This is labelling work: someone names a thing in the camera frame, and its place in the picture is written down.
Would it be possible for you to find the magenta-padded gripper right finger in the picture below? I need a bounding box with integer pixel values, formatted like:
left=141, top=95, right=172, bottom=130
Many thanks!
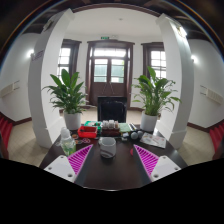
left=132, top=143, right=182, bottom=183

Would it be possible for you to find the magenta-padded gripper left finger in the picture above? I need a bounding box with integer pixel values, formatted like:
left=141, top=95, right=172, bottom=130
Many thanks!
left=43, top=143, right=95, bottom=184

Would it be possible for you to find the clear green-labelled drink bottle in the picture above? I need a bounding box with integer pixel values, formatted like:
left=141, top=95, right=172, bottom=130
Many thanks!
left=59, top=126, right=77, bottom=157

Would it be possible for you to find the printed white booklet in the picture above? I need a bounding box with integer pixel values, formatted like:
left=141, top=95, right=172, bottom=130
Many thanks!
left=139, top=132, right=167, bottom=149

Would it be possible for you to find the red plastic box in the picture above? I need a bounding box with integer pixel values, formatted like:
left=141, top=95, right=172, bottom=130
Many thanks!
left=77, top=125, right=99, bottom=139

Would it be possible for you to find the leafy plant in white pot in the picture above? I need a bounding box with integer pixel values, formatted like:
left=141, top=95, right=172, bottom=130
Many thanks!
left=131, top=65, right=183, bottom=133
left=42, top=68, right=91, bottom=132

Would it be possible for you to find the white grey-banded mug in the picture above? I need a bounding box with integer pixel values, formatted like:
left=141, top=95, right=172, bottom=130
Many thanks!
left=98, top=136, right=117, bottom=159

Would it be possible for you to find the green box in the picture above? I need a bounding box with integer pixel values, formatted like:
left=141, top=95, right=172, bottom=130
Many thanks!
left=83, top=120, right=103, bottom=129

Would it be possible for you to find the green cloth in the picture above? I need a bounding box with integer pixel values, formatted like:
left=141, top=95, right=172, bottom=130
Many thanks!
left=118, top=122, right=133, bottom=133

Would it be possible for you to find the dark wooden box with jars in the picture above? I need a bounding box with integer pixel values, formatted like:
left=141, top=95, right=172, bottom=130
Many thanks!
left=100, top=119, right=121, bottom=137

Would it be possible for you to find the red carpeted staircase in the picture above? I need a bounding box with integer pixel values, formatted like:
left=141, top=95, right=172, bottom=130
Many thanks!
left=0, top=114, right=14, bottom=148
left=209, top=121, right=224, bottom=153

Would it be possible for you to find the white pillar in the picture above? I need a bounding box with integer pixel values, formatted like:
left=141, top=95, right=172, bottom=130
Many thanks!
left=154, top=13, right=195, bottom=150
left=27, top=8, right=76, bottom=149

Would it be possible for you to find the black chair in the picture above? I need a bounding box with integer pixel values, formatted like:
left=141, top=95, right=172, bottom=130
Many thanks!
left=97, top=96, right=128, bottom=124

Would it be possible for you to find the dark wooden double door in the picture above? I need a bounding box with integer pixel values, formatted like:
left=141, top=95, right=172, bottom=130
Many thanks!
left=86, top=39, right=135, bottom=106

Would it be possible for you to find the dark framed window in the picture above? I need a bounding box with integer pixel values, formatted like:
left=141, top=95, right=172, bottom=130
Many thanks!
left=141, top=41, right=167, bottom=81
left=57, top=39, right=82, bottom=84

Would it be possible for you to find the pillar lamp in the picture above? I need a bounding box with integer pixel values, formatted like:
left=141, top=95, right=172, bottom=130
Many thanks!
left=178, top=26, right=188, bottom=38

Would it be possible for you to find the white wall radiator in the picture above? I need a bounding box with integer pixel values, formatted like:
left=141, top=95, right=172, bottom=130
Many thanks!
left=0, top=80, right=20, bottom=98
left=199, top=84, right=224, bottom=105

